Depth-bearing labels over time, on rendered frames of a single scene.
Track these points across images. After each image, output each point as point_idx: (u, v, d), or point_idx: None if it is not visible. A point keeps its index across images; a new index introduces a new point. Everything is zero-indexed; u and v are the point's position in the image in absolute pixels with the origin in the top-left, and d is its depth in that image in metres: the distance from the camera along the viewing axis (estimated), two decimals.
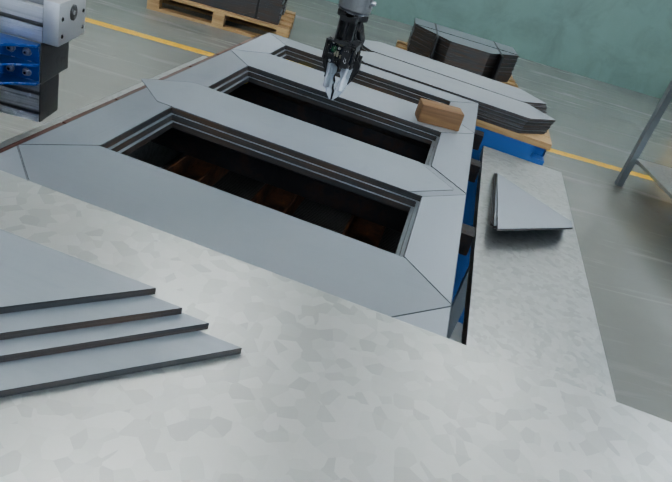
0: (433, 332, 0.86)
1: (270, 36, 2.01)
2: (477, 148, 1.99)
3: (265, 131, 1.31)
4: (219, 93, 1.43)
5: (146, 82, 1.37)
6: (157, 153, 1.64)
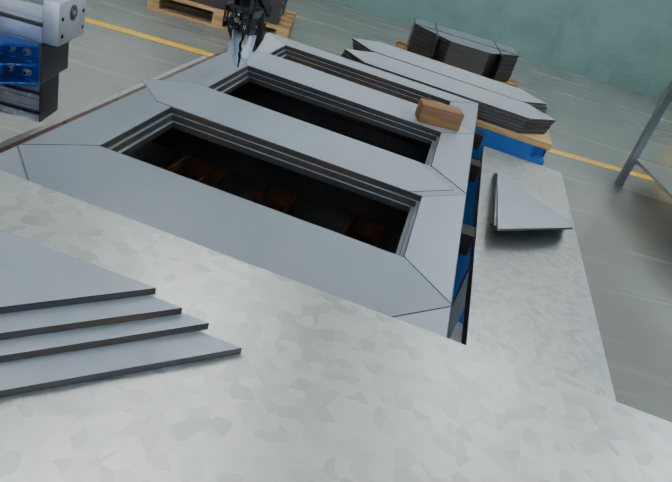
0: (433, 332, 0.86)
1: (270, 36, 2.01)
2: (477, 148, 1.99)
3: (265, 131, 1.31)
4: (219, 93, 1.43)
5: (146, 82, 1.37)
6: (157, 153, 1.64)
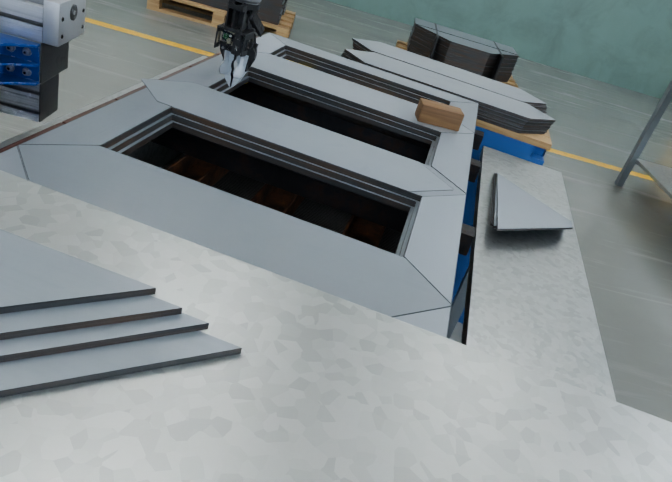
0: (433, 332, 0.86)
1: (270, 36, 2.01)
2: (477, 148, 1.99)
3: (265, 131, 1.31)
4: (219, 93, 1.43)
5: (146, 82, 1.37)
6: (157, 153, 1.64)
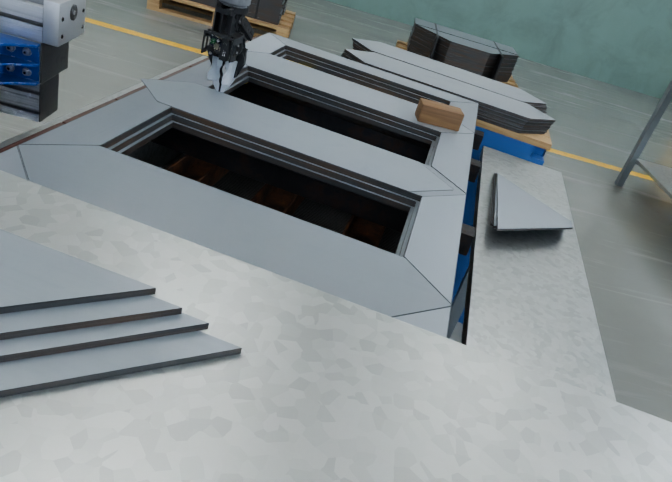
0: (433, 332, 0.86)
1: (270, 36, 2.01)
2: (477, 148, 1.99)
3: (265, 131, 1.31)
4: (219, 93, 1.43)
5: (146, 82, 1.37)
6: (157, 153, 1.64)
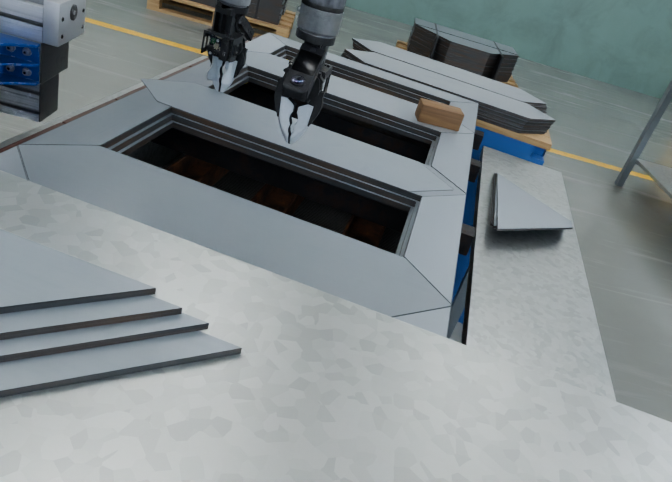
0: (433, 332, 0.86)
1: (270, 36, 2.01)
2: (477, 148, 1.99)
3: (265, 131, 1.31)
4: (219, 93, 1.43)
5: (146, 82, 1.37)
6: (157, 153, 1.64)
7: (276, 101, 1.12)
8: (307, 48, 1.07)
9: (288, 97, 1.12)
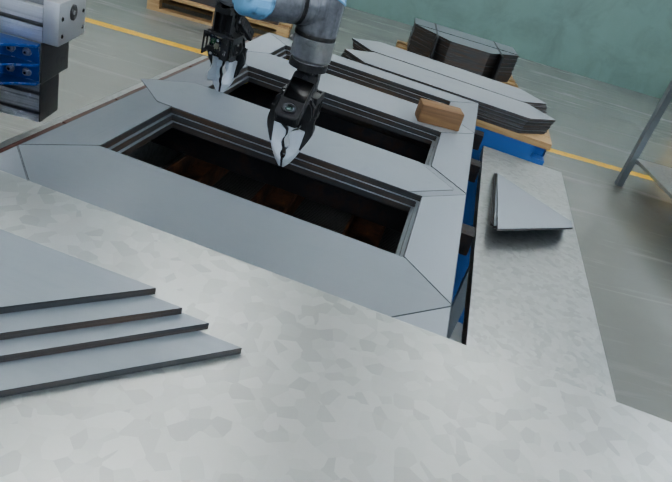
0: (433, 332, 0.86)
1: (270, 36, 2.01)
2: (477, 148, 1.99)
3: (265, 131, 1.31)
4: (219, 93, 1.43)
5: (146, 82, 1.37)
6: (157, 153, 1.64)
7: (269, 125, 1.15)
8: (299, 75, 1.10)
9: (281, 122, 1.15)
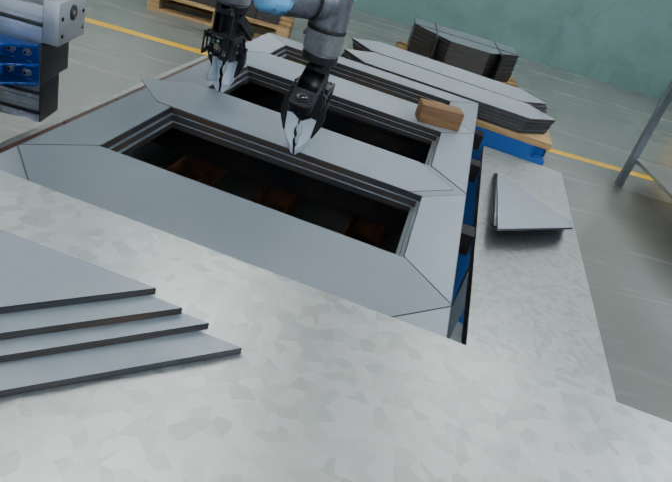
0: (433, 332, 0.86)
1: (270, 36, 2.01)
2: (477, 148, 1.99)
3: (265, 131, 1.31)
4: (219, 93, 1.43)
5: (146, 82, 1.37)
6: (157, 153, 1.64)
7: (282, 115, 1.22)
8: (312, 67, 1.17)
9: (293, 111, 1.22)
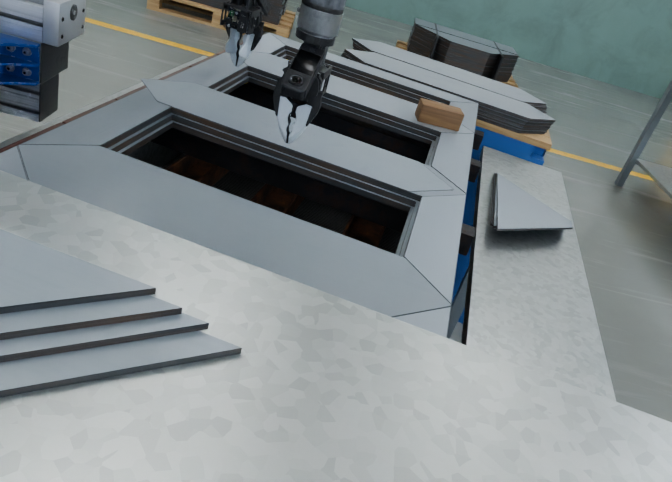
0: (433, 332, 0.86)
1: (270, 36, 2.01)
2: (477, 148, 1.99)
3: (265, 131, 1.31)
4: (219, 93, 1.43)
5: (146, 82, 1.37)
6: (157, 153, 1.64)
7: (275, 100, 1.13)
8: (306, 48, 1.08)
9: (287, 97, 1.13)
